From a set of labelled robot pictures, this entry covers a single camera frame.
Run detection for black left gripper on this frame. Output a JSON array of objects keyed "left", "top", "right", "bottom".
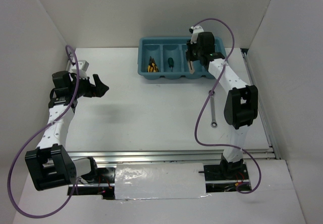
[{"left": 69, "top": 73, "right": 109, "bottom": 99}]

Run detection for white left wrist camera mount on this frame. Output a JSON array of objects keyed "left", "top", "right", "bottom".
[{"left": 70, "top": 60, "right": 89, "bottom": 79}]

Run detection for green stubby screwdriver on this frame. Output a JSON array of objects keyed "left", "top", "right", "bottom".
[{"left": 168, "top": 58, "right": 174, "bottom": 72}]

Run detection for yellow black long-nose pliers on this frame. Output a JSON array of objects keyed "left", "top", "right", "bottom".
[{"left": 147, "top": 57, "right": 159, "bottom": 73}]

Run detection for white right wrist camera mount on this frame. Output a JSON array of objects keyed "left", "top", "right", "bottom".
[{"left": 189, "top": 24, "right": 204, "bottom": 44}]

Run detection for silver foil cover sheet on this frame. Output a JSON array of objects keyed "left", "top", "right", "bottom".
[{"left": 115, "top": 163, "right": 206, "bottom": 200}]

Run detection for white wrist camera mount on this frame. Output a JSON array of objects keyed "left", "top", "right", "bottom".
[
  {"left": 189, "top": 24, "right": 204, "bottom": 44},
  {"left": 70, "top": 60, "right": 89, "bottom": 79}
]

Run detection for large silver ratchet wrench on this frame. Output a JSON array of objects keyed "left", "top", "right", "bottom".
[{"left": 209, "top": 91, "right": 218, "bottom": 128}]

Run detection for teal four-compartment tray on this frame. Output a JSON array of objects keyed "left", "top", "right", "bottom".
[{"left": 138, "top": 37, "right": 214, "bottom": 80}]

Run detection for aluminium table frame rail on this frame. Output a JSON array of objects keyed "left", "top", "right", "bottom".
[{"left": 39, "top": 47, "right": 281, "bottom": 164}]

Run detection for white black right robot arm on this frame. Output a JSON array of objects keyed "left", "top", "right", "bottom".
[{"left": 186, "top": 26, "right": 258, "bottom": 180}]

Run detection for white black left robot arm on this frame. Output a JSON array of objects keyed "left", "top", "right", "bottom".
[{"left": 25, "top": 71, "right": 109, "bottom": 191}]

